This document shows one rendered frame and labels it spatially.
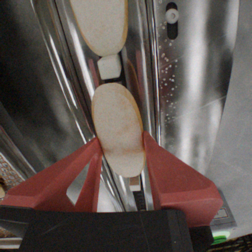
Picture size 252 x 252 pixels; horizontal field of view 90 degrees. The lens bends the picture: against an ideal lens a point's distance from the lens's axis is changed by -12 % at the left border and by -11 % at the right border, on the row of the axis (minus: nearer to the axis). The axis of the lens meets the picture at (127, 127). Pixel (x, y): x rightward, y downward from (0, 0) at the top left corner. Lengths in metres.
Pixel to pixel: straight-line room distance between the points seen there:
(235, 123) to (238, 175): 0.13
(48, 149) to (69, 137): 0.05
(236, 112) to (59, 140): 0.24
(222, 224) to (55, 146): 0.31
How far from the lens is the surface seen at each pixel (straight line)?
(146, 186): 0.22
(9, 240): 0.39
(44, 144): 0.24
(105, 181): 0.19
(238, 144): 0.25
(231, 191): 0.38
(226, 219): 0.32
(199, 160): 0.18
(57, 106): 0.18
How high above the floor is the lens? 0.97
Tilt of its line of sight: 54 degrees down
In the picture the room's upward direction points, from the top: 178 degrees counter-clockwise
